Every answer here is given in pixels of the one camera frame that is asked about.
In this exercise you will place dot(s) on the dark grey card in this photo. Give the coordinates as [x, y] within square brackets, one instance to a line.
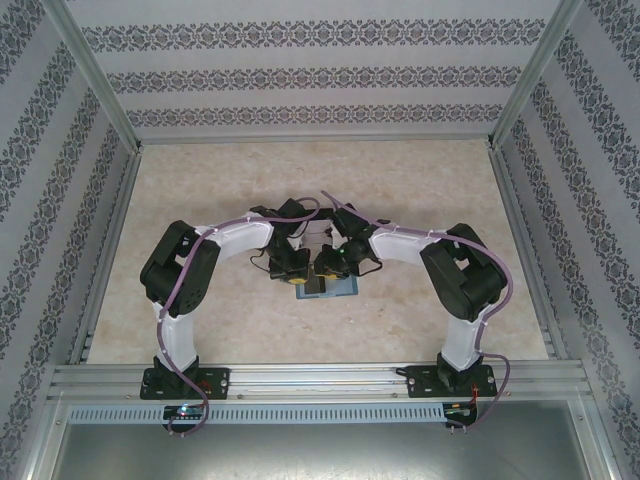
[317, 287]

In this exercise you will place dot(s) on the blue card holder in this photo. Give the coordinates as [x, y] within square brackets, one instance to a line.
[347, 289]

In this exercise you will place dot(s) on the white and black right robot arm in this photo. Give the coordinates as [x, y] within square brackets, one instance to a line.
[400, 247]

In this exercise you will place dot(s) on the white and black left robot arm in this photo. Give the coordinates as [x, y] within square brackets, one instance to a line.
[240, 240]

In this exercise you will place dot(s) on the controller board with green light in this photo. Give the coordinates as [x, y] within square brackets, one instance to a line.
[185, 411]
[457, 410]

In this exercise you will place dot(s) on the grey metal sheet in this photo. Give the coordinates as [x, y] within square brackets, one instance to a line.
[320, 455]

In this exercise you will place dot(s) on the long aluminium mounting rail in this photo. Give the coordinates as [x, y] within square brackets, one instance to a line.
[320, 382]

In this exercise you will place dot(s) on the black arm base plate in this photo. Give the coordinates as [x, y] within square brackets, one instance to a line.
[220, 382]
[420, 382]

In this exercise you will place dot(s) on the thin aluminium back rail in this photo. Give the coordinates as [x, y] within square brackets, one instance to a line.
[315, 139]

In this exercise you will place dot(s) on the aluminium side rail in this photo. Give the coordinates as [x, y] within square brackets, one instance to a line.
[107, 250]
[525, 250]

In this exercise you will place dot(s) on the aluminium frame post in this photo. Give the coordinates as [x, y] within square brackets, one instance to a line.
[535, 75]
[100, 85]

